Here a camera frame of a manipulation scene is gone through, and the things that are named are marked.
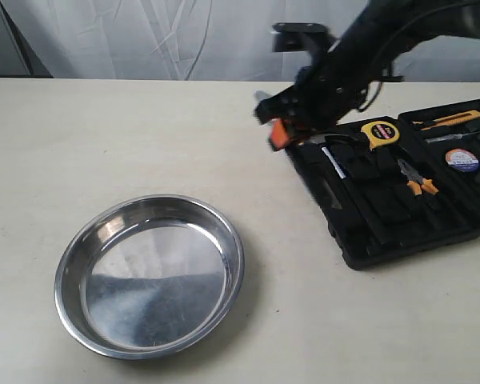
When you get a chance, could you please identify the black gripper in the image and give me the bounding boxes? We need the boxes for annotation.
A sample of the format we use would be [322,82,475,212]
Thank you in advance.
[254,51,368,152]

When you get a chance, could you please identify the silver adjustable wrench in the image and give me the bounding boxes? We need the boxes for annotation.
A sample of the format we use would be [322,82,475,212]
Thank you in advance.
[254,90,272,103]

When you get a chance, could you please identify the black plastic tool case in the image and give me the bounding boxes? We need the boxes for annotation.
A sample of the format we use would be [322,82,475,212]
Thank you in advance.
[286,99,480,270]

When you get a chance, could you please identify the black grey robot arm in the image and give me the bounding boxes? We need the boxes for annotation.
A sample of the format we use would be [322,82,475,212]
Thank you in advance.
[254,1,480,151]

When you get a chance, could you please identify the yellow tape measure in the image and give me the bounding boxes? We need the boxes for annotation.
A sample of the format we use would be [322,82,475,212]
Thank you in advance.
[361,121,400,150]

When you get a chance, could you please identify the white backdrop curtain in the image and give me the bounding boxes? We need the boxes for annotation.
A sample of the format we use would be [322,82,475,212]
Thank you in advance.
[0,0,480,83]

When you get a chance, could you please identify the test pen screwdriver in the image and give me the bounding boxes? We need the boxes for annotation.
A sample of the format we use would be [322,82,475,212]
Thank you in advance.
[425,131,480,144]

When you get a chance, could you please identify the electrical tape roll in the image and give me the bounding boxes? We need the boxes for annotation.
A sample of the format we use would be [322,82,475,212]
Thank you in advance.
[445,148,480,173]

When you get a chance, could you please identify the yellow utility knife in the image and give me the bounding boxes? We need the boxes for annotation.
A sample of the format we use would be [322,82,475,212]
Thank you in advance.
[413,110,480,130]

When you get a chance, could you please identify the round stainless steel tray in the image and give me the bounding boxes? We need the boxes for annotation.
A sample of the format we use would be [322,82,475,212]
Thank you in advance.
[54,194,246,361]

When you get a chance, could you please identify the claw hammer black handle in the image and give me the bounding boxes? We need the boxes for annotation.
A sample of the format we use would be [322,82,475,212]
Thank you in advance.
[302,134,391,245]

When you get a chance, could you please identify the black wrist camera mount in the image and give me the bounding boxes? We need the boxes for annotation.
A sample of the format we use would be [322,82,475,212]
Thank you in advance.
[272,22,338,66]

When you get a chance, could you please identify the yellow handled pliers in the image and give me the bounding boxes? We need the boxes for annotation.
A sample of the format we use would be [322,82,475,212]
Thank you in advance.
[397,158,442,211]

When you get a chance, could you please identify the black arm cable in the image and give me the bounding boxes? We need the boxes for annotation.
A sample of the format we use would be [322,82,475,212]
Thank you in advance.
[355,0,480,113]

